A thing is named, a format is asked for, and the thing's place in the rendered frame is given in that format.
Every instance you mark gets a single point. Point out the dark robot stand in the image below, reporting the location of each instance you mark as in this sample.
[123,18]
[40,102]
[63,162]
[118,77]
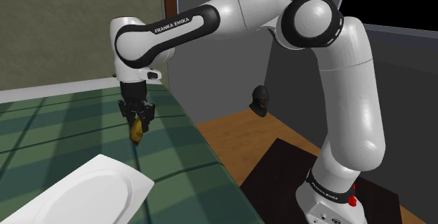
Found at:
[273,185]

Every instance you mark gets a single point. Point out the yellow brown banana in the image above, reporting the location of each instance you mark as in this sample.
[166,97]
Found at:
[136,131]

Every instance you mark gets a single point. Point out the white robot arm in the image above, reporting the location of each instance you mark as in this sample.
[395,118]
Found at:
[345,89]

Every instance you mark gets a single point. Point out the black head bust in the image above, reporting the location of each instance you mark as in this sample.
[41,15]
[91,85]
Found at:
[260,100]

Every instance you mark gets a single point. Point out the green plaid bed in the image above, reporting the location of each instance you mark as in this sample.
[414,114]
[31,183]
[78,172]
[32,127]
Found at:
[68,127]

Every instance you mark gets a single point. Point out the white rectangular plate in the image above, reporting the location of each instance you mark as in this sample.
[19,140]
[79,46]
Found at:
[85,192]

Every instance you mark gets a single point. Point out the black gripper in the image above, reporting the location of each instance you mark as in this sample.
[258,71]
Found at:
[133,94]

